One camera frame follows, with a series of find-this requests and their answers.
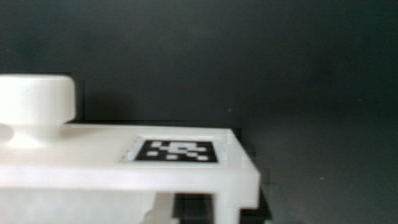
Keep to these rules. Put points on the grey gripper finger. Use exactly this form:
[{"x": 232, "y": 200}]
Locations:
[{"x": 193, "y": 208}]

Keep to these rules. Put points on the white front drawer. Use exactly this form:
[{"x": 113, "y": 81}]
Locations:
[{"x": 94, "y": 174}]

